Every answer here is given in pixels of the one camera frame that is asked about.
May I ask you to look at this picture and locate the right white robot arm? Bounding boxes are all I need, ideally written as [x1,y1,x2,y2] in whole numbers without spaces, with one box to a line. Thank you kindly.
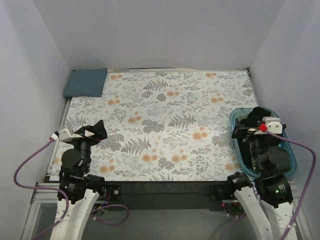
[227,117,293,240]

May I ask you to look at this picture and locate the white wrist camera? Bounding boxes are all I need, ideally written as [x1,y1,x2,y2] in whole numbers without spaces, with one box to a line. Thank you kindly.
[49,126,82,143]
[256,116,287,135]

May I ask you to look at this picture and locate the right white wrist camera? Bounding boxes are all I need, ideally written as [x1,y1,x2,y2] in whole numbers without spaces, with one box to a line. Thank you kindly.
[256,116,287,135]

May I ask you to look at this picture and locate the folded grey-blue t-shirt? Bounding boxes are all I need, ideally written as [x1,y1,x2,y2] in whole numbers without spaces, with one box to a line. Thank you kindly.
[62,68,108,98]

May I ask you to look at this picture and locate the floral patterned table mat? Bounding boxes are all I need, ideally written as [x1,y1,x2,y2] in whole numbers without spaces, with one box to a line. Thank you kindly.
[64,70,257,181]

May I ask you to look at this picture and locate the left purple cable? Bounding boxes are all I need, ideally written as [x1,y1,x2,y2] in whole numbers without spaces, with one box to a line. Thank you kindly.
[13,136,130,240]

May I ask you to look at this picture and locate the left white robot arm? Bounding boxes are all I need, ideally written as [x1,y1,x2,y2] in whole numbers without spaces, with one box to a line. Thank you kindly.
[50,120,108,240]

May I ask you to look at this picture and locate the aluminium frame rail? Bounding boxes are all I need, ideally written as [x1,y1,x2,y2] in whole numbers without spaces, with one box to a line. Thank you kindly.
[31,182,59,204]

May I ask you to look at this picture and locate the teal plastic bin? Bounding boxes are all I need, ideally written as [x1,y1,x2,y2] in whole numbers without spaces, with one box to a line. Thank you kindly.
[229,107,297,178]

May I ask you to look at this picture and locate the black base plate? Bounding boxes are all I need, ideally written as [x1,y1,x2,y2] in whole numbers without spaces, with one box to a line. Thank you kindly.
[43,175,251,211]

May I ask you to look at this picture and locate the black t-shirt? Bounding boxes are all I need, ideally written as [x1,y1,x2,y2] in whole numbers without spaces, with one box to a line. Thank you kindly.
[240,107,272,128]

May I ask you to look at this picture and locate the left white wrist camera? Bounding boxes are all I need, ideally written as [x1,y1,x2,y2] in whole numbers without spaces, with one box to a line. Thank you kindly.
[49,126,82,143]

